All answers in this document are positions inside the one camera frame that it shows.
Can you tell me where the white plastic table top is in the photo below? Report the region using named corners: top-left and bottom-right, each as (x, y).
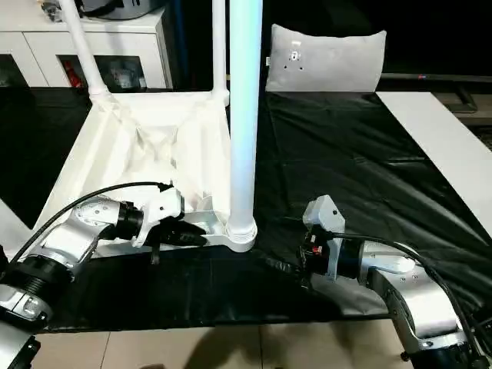
top-left (32, 90), bottom-right (258, 258)

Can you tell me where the white plastic table leg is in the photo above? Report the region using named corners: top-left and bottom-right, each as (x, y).
top-left (0, 198), bottom-right (34, 254)
top-left (57, 0), bottom-right (111, 103)
top-left (224, 0), bottom-right (265, 243)
top-left (210, 0), bottom-right (231, 105)

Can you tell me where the black mat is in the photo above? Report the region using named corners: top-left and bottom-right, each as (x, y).
top-left (0, 86), bottom-right (492, 334)

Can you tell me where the white flat board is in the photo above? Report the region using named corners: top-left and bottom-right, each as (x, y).
top-left (375, 91), bottom-right (492, 216)

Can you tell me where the grey pillow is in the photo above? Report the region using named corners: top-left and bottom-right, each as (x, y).
top-left (264, 23), bottom-right (388, 93)

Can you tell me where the black case with gold label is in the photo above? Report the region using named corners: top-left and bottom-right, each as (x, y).
top-left (168, 0), bottom-right (278, 91)

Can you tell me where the white glass-door cabinet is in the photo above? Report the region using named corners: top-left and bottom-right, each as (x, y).
top-left (0, 7), bottom-right (174, 91)

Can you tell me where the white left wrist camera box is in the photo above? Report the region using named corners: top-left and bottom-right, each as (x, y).
top-left (132, 186), bottom-right (185, 249)

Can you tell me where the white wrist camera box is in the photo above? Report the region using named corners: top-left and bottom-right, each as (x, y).
top-left (132, 186), bottom-right (185, 249)
top-left (301, 194), bottom-right (347, 281)

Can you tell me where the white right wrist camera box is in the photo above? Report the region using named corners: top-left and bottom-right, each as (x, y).
top-left (301, 194), bottom-right (347, 281)

